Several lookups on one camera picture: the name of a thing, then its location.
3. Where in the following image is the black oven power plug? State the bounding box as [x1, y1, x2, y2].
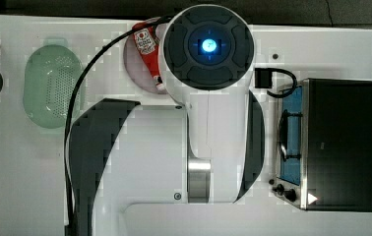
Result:
[255, 68, 297, 98]

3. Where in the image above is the red ketchup bottle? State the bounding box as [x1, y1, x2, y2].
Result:
[133, 22, 165, 91]

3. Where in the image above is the grey round plate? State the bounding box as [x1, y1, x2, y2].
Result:
[123, 35, 166, 94]

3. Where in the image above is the green plastic colander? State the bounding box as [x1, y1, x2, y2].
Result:
[23, 37, 83, 129]

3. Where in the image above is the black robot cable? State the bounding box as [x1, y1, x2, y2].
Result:
[63, 15, 175, 236]

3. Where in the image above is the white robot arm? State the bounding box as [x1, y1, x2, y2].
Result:
[65, 4, 264, 236]

